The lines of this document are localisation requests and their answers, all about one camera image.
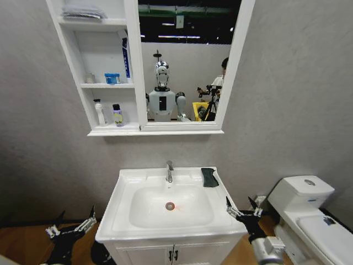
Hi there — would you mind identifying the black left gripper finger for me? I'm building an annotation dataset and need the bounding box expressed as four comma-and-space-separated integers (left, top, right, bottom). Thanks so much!
77, 205, 97, 232
45, 210, 66, 238

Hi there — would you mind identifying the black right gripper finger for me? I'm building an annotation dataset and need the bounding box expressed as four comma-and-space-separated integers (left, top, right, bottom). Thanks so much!
248, 196, 265, 218
225, 196, 241, 220

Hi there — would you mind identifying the white ceramic washbasin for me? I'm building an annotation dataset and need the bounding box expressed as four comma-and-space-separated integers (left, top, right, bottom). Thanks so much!
95, 166, 248, 244

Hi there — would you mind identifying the dark green towel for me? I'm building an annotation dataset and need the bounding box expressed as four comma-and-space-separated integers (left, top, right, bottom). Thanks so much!
201, 167, 220, 188

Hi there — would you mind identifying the white vanity cabinet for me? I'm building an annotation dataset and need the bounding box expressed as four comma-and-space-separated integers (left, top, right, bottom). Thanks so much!
103, 233, 244, 265

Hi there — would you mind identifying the cabinet mirror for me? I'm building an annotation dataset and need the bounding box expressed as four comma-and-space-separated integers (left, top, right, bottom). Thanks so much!
137, 0, 242, 124

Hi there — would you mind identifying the folded grey towel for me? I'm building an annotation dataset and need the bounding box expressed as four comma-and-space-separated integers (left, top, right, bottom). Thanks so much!
61, 0, 108, 20

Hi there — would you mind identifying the white toilet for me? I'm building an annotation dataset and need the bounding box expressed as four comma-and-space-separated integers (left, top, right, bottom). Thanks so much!
266, 175, 353, 265

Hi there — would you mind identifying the chrome faucet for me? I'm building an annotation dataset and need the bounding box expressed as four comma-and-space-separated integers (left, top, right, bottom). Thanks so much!
165, 160, 174, 183

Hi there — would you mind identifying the white bottle with black cap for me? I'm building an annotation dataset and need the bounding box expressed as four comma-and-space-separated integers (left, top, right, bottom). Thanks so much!
93, 98, 107, 127

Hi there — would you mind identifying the purple bottle with black cap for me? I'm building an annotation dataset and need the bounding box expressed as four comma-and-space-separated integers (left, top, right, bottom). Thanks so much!
112, 103, 126, 128

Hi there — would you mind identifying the blue lidded jar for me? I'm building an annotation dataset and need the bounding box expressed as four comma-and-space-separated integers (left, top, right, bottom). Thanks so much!
104, 72, 121, 85

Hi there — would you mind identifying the blue and white toothpaste box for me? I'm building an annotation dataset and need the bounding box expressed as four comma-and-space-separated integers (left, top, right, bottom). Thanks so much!
117, 29, 131, 83

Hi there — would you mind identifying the white wall cabinet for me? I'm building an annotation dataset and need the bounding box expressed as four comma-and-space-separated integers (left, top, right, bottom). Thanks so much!
45, 0, 256, 137

